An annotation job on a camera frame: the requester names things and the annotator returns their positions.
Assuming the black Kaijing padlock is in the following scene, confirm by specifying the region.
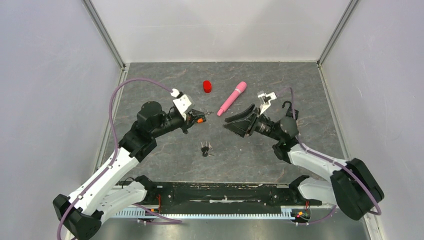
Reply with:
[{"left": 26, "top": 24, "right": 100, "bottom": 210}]
[{"left": 281, "top": 100, "right": 299, "bottom": 120}]

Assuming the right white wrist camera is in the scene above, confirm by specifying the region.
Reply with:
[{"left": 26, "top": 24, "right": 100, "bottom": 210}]
[{"left": 257, "top": 91, "right": 277, "bottom": 115}]

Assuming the pink cylindrical wand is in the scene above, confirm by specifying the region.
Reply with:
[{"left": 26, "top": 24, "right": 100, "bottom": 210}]
[{"left": 217, "top": 81, "right": 247, "bottom": 116}]

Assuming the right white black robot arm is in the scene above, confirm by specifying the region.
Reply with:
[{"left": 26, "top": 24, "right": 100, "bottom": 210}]
[{"left": 223, "top": 104, "right": 385, "bottom": 221}]

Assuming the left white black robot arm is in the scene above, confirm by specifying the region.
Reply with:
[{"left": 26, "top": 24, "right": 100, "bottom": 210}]
[{"left": 53, "top": 101, "right": 206, "bottom": 240}]

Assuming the red plastic cap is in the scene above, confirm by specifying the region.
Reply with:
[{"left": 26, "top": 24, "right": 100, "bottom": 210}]
[{"left": 202, "top": 80, "right": 213, "bottom": 94}]

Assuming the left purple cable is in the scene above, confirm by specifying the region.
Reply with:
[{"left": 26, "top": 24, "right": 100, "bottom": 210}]
[{"left": 56, "top": 78, "right": 184, "bottom": 240}]

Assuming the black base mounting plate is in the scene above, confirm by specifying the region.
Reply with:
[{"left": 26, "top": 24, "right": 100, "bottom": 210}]
[{"left": 141, "top": 182, "right": 322, "bottom": 207}]

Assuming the purple cable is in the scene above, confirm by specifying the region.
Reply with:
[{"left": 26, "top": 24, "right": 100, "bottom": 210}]
[
  {"left": 277, "top": 86, "right": 382, "bottom": 226},
  {"left": 56, "top": 78, "right": 184, "bottom": 240}
]

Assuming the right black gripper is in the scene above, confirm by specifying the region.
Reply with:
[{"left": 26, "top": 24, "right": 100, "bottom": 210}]
[{"left": 223, "top": 103, "right": 282, "bottom": 142}]

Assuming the white slotted cable duct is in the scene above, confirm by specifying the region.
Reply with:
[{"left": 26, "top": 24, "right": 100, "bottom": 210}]
[{"left": 111, "top": 206, "right": 311, "bottom": 221}]

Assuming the black-head key bunch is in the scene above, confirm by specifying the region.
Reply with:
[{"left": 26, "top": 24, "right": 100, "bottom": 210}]
[{"left": 200, "top": 141, "right": 213, "bottom": 157}]

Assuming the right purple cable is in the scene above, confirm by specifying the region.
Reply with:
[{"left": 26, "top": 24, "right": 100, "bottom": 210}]
[{"left": 277, "top": 86, "right": 382, "bottom": 226}]

